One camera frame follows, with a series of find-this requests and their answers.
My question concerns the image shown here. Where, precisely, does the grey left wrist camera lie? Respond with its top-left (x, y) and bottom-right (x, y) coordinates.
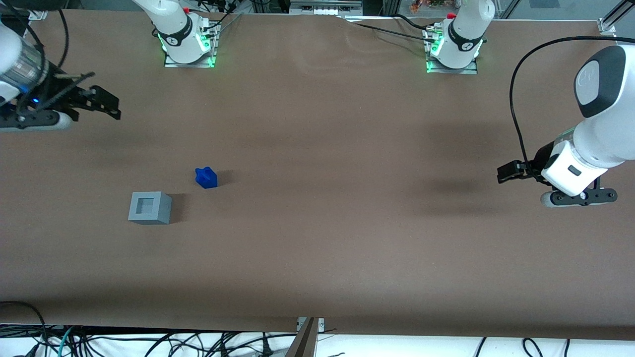
top-left (540, 188), bottom-right (618, 208)

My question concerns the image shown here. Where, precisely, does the blue plastic part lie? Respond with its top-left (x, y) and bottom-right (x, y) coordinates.
top-left (195, 167), bottom-right (218, 189)

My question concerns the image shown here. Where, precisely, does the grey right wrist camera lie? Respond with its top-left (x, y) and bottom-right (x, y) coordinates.
top-left (0, 110), bottom-right (73, 132)

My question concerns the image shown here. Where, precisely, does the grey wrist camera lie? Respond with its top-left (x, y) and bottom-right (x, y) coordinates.
top-left (0, 110), bottom-right (73, 132)
top-left (540, 188), bottom-right (618, 208)

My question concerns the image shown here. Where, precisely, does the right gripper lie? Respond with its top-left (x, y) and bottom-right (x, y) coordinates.
top-left (0, 73), bottom-right (121, 122)

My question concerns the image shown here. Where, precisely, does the black cable on table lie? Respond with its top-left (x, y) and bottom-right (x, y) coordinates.
top-left (347, 14), bottom-right (438, 43)

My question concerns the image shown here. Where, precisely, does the teal floor cable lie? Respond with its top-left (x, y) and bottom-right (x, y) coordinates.
top-left (56, 326), bottom-right (76, 357)

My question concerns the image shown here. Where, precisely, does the metal table support strut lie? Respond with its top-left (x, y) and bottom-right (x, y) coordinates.
top-left (285, 317), bottom-right (325, 357)

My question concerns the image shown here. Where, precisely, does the orange background object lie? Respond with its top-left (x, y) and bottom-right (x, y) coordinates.
top-left (409, 0), bottom-right (447, 13)

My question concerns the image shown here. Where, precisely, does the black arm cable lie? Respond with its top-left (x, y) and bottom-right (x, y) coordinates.
top-left (15, 7), bottom-right (70, 107)
top-left (510, 36), bottom-right (618, 179)

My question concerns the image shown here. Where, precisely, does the gray square base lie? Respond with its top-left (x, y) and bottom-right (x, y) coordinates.
top-left (128, 191), bottom-right (173, 225)

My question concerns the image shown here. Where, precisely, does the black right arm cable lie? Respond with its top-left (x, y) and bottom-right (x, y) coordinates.
top-left (15, 7), bottom-right (70, 107)

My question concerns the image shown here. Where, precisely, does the black looped floor cable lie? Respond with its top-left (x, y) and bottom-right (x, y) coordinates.
top-left (0, 301), bottom-right (49, 357)

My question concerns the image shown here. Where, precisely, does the aluminium frame rail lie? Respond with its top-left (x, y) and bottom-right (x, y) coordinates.
top-left (289, 0), bottom-right (363, 15)

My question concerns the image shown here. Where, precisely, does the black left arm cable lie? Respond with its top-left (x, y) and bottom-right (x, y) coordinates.
top-left (510, 36), bottom-right (618, 179)

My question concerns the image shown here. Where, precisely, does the diagonal aluminium profile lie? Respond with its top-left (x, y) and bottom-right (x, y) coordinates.
top-left (603, 0), bottom-right (635, 30)

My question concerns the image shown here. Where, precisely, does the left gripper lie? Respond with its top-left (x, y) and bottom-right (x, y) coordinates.
top-left (497, 140), bottom-right (608, 197)

